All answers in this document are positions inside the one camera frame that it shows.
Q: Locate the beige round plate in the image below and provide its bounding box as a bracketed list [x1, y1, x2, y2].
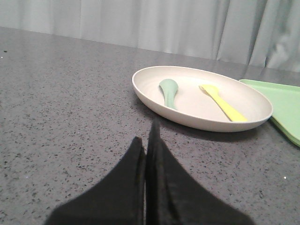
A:
[132, 66, 273, 132]

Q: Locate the light green tray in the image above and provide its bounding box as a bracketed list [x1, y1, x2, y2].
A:
[240, 79, 300, 147]

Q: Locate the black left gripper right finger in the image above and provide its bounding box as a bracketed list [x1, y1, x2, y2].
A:
[145, 120, 254, 225]

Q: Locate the white curtain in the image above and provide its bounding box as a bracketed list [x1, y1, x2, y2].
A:
[0, 0, 300, 72]

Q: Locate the yellow plastic fork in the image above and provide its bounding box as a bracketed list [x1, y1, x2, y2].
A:
[199, 84, 247, 122]

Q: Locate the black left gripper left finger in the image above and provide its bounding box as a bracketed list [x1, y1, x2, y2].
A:
[45, 137, 146, 225]

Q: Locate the sage green spoon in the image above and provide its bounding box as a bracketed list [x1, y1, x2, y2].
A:
[159, 79, 178, 110]

